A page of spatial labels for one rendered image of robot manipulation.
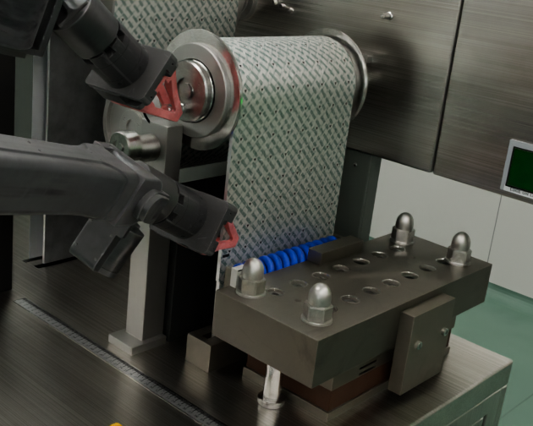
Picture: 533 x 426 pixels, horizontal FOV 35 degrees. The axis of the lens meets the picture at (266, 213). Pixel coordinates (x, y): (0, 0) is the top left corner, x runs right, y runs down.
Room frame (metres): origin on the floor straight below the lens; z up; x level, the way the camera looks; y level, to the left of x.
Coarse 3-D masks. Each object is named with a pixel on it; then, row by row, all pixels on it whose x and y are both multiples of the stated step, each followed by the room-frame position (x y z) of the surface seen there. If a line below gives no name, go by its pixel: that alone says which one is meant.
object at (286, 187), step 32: (320, 128) 1.11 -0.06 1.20; (256, 160) 1.01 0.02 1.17; (288, 160) 1.06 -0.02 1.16; (320, 160) 1.11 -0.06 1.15; (224, 192) 0.98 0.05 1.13; (256, 192) 1.02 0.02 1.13; (288, 192) 1.07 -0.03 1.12; (320, 192) 1.12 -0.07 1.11; (256, 224) 1.02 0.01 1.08; (288, 224) 1.07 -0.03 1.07; (320, 224) 1.13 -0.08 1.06; (256, 256) 1.03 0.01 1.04
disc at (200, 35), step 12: (180, 36) 1.04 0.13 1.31; (192, 36) 1.02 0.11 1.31; (204, 36) 1.01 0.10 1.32; (216, 36) 1.00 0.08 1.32; (168, 48) 1.05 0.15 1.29; (216, 48) 1.00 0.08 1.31; (228, 48) 0.99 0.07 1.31; (228, 60) 0.98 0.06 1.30; (228, 72) 0.98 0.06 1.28; (240, 84) 0.97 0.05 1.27; (240, 96) 0.97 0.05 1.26; (228, 108) 0.98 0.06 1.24; (240, 108) 0.97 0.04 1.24; (228, 120) 0.98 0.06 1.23; (216, 132) 0.99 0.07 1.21; (228, 132) 0.97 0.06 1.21; (192, 144) 1.01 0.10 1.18; (204, 144) 1.00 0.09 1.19; (216, 144) 0.99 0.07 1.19
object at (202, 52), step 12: (180, 48) 1.03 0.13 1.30; (192, 48) 1.01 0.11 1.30; (204, 48) 1.00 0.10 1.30; (180, 60) 1.02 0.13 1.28; (204, 60) 1.00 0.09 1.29; (216, 60) 0.99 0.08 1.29; (216, 72) 0.98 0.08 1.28; (216, 84) 0.98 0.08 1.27; (228, 84) 0.98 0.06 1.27; (216, 96) 0.98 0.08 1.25; (228, 96) 0.97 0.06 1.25; (216, 108) 0.98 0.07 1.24; (180, 120) 1.02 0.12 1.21; (204, 120) 0.99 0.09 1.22; (216, 120) 0.98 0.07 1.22; (192, 132) 1.00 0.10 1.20; (204, 132) 0.99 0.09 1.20
